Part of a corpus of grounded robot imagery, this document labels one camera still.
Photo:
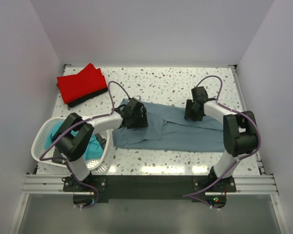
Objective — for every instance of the grey-blue t-shirt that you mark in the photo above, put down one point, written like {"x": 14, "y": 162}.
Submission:
{"x": 168, "y": 130}

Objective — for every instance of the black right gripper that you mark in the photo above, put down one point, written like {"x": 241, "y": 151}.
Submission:
{"x": 188, "y": 113}

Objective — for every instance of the turquoise t-shirt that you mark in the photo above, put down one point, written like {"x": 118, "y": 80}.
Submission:
{"x": 54, "y": 129}

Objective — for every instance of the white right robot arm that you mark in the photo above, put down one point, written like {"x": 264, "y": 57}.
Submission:
{"x": 240, "y": 132}

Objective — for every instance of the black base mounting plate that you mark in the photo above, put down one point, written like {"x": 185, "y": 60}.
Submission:
{"x": 158, "y": 187}

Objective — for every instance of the aluminium extrusion rail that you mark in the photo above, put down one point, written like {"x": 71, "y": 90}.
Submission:
{"x": 43, "y": 184}

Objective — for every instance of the dark grey t-shirt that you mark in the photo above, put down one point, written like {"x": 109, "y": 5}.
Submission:
{"x": 57, "y": 156}

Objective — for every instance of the red folded t-shirt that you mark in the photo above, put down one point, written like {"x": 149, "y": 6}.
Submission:
{"x": 88, "y": 75}

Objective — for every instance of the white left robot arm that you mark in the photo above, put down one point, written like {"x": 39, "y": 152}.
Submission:
{"x": 74, "y": 134}

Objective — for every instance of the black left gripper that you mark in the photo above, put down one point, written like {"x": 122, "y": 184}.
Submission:
{"x": 142, "y": 121}

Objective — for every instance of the white plastic laundry basket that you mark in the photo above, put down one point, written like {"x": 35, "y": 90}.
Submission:
{"x": 42, "y": 137}

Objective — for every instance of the black folded t-shirt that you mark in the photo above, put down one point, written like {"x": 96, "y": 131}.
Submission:
{"x": 75, "y": 94}

